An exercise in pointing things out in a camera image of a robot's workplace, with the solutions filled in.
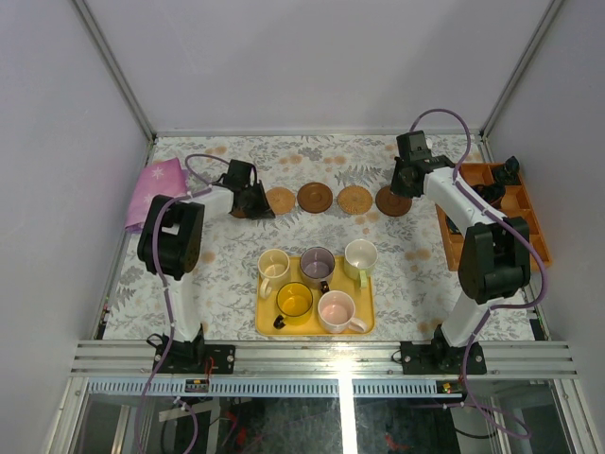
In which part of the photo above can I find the purple cable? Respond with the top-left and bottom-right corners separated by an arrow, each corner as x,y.
134,153 -> 233,453
408,108 -> 552,439

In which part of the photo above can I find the pink folded cloth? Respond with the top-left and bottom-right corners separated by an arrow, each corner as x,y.
125,158 -> 187,232

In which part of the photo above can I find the yellow glass mug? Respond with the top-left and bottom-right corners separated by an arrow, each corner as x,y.
273,282 -> 314,330

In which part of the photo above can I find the dark fabric flower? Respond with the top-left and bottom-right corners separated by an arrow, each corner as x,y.
492,156 -> 521,185
472,183 -> 506,209

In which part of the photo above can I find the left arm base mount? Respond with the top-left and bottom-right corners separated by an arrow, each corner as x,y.
146,331 -> 236,375

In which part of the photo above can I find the purple mug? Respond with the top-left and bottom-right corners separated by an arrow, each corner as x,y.
300,247 -> 336,289

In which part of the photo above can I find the cream yellow mug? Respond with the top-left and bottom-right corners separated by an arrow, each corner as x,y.
257,249 -> 290,299

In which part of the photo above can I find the pink mug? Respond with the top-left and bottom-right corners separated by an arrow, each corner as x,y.
318,290 -> 368,334

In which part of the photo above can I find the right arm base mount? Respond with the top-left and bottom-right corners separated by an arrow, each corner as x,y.
400,324 -> 466,375

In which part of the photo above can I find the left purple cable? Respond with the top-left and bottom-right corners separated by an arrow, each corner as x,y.
134,153 -> 233,453

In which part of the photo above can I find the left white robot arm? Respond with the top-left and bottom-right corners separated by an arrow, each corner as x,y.
137,160 -> 275,374

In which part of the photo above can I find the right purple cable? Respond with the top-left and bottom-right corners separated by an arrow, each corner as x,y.
408,108 -> 552,439

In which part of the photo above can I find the light green mug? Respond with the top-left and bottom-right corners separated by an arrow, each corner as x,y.
344,239 -> 378,288

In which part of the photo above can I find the aluminium front rail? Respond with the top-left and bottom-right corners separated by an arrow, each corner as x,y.
70,340 -> 579,380

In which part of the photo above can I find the woven rattan coaster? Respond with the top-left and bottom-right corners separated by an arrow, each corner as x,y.
266,186 -> 296,216
337,185 -> 372,215

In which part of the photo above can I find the dark brown wooden coaster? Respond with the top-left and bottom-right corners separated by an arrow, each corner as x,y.
231,209 -> 248,218

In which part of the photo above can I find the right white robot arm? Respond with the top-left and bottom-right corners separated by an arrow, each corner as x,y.
390,131 -> 531,374

